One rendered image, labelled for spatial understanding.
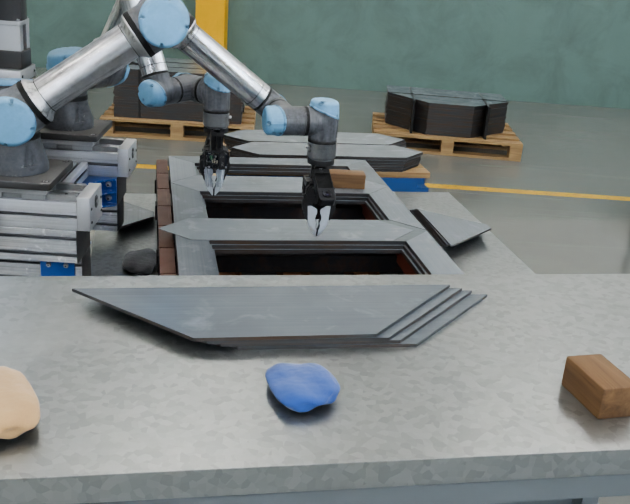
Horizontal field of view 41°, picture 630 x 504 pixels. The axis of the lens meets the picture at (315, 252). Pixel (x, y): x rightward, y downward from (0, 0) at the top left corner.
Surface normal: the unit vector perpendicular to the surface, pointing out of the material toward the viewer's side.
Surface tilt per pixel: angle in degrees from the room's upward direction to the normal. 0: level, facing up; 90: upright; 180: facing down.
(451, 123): 90
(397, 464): 90
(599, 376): 0
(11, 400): 2
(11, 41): 90
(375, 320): 0
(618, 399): 90
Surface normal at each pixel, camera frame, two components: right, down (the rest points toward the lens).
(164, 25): 0.36, 0.29
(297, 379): 0.03, -0.94
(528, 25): 0.01, 0.36
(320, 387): 0.14, -0.84
